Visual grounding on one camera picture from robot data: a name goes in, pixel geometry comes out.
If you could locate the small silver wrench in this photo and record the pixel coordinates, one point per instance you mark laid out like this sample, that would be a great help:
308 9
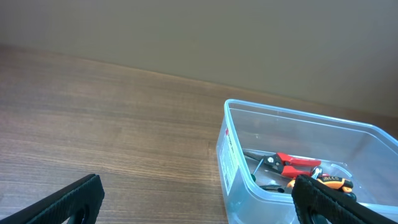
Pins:
317 172

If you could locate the orange black pliers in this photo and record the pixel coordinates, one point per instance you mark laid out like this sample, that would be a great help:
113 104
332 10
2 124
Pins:
340 184

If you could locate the clear plastic container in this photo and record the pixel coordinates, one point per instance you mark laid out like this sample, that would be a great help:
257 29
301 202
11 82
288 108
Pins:
362 153

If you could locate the green handled screwdriver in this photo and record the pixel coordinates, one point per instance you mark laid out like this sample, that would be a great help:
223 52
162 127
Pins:
253 174

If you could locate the red handled cutting pliers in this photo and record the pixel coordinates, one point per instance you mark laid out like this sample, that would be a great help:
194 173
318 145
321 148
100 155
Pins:
284 164

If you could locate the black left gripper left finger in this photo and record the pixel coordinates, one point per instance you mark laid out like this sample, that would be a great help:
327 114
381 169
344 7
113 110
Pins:
79 203

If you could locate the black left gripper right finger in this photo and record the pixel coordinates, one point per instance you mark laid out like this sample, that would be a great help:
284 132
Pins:
316 203

